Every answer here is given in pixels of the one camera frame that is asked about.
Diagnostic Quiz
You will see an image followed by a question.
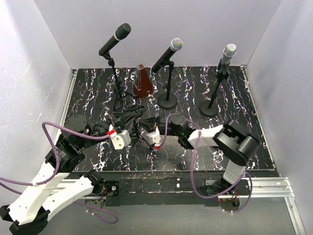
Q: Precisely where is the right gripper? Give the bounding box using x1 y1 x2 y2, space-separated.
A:
139 116 180 137

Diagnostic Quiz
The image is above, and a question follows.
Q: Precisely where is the small black tripod stand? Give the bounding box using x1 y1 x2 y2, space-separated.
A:
130 115 151 148

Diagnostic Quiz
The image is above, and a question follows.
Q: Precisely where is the tall black tripod stand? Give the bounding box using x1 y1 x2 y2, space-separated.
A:
102 52 137 111

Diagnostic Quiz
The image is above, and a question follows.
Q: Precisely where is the matte black microphone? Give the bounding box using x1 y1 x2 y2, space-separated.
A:
98 23 131 56

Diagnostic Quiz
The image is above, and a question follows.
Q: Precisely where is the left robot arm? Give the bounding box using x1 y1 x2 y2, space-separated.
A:
0 105 145 235

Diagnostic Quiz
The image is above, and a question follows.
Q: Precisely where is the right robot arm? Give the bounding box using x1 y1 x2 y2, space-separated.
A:
126 111 259 195

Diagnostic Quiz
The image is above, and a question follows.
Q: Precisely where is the round base microphone stand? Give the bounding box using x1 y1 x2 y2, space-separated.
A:
157 61 177 109

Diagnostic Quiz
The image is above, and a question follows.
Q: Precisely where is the right round base stand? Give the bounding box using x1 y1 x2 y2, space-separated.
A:
199 70 229 117

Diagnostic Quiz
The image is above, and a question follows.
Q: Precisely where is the black microphone iridescent head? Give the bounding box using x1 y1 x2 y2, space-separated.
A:
152 38 183 73

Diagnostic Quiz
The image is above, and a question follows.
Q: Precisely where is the silver glitter microphone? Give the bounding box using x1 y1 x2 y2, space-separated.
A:
217 44 237 72

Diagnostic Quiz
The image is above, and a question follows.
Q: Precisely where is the brown wooden metronome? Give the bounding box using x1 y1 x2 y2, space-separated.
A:
133 64 153 98

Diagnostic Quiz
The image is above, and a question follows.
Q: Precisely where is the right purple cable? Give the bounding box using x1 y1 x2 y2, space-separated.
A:
156 114 256 212

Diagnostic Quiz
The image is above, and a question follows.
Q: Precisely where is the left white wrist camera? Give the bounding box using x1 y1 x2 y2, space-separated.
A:
107 129 131 150

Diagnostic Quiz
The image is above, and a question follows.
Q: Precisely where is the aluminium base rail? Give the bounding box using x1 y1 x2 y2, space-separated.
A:
67 66 301 235

